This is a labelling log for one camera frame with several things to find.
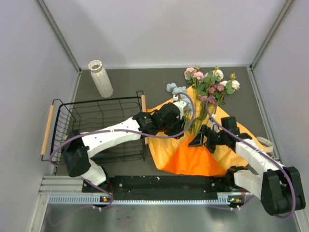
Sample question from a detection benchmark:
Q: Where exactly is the orange paper flower bouquet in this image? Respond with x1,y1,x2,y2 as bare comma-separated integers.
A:
146,87,256,176

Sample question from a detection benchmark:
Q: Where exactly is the blue flower stem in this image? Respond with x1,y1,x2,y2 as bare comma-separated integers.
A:
166,83,188,97

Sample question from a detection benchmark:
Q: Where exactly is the pink rose stem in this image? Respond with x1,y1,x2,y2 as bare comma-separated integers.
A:
184,65,205,98

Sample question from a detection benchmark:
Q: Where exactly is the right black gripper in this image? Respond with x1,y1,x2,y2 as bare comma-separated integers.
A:
188,125,228,154

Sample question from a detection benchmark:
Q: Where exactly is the black wire dish rack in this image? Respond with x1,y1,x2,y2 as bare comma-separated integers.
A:
40,90,151,170

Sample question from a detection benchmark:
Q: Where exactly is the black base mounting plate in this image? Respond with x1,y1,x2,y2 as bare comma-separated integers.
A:
82,175,230,200

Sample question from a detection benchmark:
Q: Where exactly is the white ribbed ceramic vase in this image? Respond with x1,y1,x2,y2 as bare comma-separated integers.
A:
88,60,113,98

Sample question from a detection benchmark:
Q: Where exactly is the grey cable duct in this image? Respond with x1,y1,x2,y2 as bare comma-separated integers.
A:
48,193,244,206

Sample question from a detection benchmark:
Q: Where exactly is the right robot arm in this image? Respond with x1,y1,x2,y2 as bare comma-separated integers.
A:
189,116,306,216

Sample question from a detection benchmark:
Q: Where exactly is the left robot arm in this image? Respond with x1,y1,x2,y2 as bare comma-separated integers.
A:
61,100,187,192

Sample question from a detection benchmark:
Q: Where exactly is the mauve rose stem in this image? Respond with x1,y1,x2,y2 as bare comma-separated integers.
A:
198,83,226,106

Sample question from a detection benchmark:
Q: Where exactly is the cream printed ribbon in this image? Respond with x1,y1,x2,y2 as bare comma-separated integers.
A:
256,136,274,156

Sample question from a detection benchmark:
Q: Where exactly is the cream rose stem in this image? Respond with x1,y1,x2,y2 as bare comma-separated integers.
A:
216,73,240,105
204,66,224,91

